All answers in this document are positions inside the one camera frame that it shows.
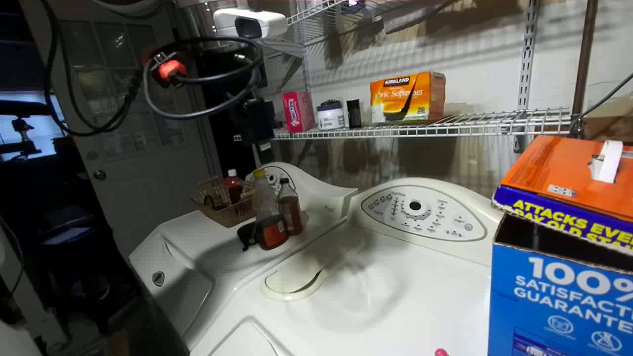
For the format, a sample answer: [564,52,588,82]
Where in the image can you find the metal wire basket wooden handles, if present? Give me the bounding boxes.
[192,173,260,230]

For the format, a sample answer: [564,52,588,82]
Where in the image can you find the clear plastic bottle yellow cap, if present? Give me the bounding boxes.
[252,169,291,254]

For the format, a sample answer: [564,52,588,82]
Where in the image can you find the small black container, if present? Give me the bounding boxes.
[345,98,364,131]

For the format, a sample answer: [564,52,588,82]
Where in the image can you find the pink box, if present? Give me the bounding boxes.
[281,90,317,137]

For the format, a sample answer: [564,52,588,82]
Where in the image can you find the white wire shelf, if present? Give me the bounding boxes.
[271,107,576,145]

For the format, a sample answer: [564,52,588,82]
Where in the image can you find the white slotted shelf rail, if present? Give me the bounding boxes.
[515,0,542,155]

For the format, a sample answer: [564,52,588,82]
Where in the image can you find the black tripod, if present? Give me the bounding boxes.
[8,115,42,161]

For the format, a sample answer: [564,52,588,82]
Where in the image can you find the orange Kirkland box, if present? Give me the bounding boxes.
[368,70,447,127]

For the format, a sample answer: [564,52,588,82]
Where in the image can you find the white washing machine top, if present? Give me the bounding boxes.
[186,177,507,356]

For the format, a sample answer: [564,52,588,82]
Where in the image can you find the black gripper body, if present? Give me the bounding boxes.
[238,96,277,147]

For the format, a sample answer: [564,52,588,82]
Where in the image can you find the white top-load washing machine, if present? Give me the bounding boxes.
[127,161,362,345]

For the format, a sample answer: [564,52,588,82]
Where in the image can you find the amber liquid bottle black cap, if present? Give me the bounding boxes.
[275,177,307,238]

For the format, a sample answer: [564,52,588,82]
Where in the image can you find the blue orange detergent box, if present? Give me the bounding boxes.
[489,135,633,356]

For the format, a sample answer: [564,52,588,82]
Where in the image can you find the black hanging cable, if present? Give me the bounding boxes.
[38,0,147,139]

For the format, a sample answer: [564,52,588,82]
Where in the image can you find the brown metal pole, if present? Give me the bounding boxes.
[568,0,600,139]

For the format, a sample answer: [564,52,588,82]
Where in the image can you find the gray panel door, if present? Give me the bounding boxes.
[18,0,224,256]

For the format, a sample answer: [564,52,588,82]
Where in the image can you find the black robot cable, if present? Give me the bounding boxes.
[141,36,265,123]

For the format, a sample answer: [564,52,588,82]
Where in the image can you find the red cable connector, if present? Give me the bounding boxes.
[151,56,192,88]

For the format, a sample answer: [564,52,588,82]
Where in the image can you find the white jar dark lid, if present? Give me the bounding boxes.
[315,100,349,131]

